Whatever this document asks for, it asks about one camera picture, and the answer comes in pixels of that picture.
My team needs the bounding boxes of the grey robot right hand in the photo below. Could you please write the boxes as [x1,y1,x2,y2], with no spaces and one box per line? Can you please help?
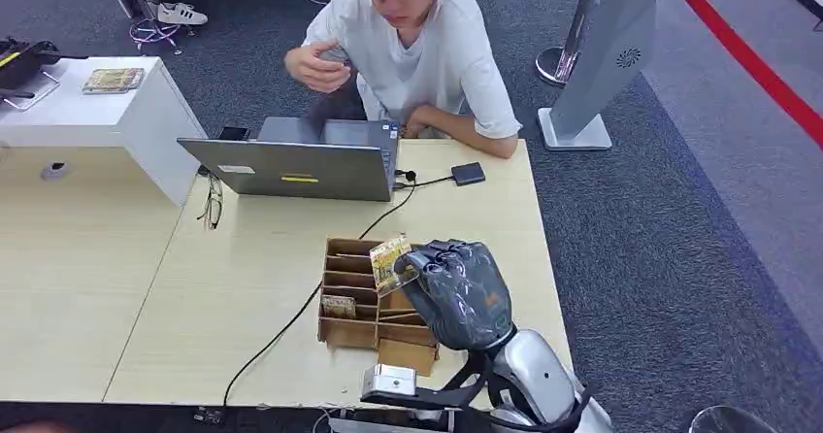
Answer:
[393,239,517,353]

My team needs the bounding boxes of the person's right hand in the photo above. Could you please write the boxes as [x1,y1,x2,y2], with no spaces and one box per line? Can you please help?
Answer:
[283,39,353,94]

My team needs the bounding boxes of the person's left hand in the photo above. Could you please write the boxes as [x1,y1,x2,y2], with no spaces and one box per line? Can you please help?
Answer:
[401,111,431,140]

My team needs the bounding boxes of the small black drive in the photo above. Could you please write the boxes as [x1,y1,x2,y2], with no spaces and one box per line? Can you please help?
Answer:
[450,162,487,187]

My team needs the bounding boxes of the grey laptop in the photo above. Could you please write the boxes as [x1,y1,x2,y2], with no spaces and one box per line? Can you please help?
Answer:
[177,117,401,203]

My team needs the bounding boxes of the wooden card box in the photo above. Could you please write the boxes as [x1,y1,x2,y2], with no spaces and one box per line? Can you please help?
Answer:
[317,237,441,379]

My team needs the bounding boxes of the brown printed card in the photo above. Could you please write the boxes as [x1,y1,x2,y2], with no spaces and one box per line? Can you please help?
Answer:
[321,295,359,320]

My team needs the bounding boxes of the eyeglasses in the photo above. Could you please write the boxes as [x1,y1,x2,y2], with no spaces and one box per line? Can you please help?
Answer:
[195,174,225,232]

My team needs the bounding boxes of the white cabinet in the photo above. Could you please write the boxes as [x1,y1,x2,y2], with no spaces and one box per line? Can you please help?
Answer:
[0,55,209,209]

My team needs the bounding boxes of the grey kiosk stand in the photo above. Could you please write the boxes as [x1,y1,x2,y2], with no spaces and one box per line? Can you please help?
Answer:
[538,0,661,152]

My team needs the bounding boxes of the grey desk grommet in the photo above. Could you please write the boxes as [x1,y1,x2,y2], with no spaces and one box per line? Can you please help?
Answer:
[39,160,71,183]

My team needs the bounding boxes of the clear plastic stand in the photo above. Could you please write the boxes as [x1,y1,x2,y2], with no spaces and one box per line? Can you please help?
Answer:
[0,71,63,113]

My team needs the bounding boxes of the black device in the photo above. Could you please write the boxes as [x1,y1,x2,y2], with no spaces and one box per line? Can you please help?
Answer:
[0,37,88,93]

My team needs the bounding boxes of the round chrome base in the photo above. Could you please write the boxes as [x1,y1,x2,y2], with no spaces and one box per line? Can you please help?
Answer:
[689,406,780,433]

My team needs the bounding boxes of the red barrier belt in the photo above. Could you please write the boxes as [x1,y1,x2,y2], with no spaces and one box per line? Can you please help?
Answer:
[659,0,823,150]

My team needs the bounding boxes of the short black drive cable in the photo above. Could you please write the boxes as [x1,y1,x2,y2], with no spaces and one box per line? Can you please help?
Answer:
[393,174,455,191]

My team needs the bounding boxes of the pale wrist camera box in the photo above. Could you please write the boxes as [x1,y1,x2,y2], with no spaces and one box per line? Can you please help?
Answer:
[360,363,418,398]

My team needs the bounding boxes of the chrome stanchion post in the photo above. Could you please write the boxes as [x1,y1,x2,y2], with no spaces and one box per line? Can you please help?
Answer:
[535,0,609,88]

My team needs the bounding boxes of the purple cable bundle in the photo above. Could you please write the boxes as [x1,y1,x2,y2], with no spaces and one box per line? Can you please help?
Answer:
[128,17,184,56]

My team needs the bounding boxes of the long black cable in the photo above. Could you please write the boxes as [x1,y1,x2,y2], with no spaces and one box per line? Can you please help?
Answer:
[221,170,418,409]

